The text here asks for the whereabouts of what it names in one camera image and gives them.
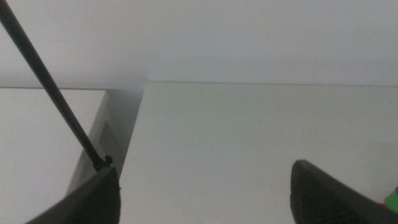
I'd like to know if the green cube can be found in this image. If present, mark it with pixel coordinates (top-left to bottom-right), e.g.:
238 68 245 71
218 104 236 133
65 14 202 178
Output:
384 190 398 214

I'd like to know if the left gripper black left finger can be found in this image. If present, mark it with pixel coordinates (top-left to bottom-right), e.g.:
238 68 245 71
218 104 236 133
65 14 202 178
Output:
24 166 121 224

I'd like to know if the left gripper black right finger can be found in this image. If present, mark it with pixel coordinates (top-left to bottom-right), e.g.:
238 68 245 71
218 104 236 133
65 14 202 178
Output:
290 159 398 224

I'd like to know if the black slanted pole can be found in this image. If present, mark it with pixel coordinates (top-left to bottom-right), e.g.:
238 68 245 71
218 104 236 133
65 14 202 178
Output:
0 0 113 172

